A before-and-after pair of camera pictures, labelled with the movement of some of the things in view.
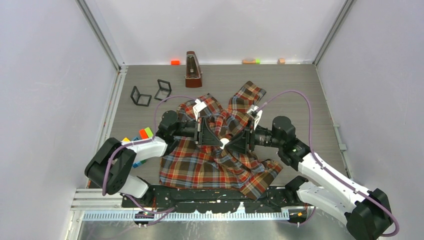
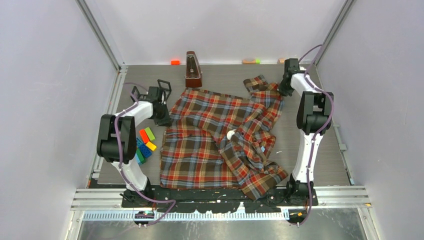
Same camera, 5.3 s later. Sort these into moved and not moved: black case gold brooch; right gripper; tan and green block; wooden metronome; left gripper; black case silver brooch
Moved: left gripper; right gripper
Not moved: black case gold brooch; tan and green block; black case silver brooch; wooden metronome
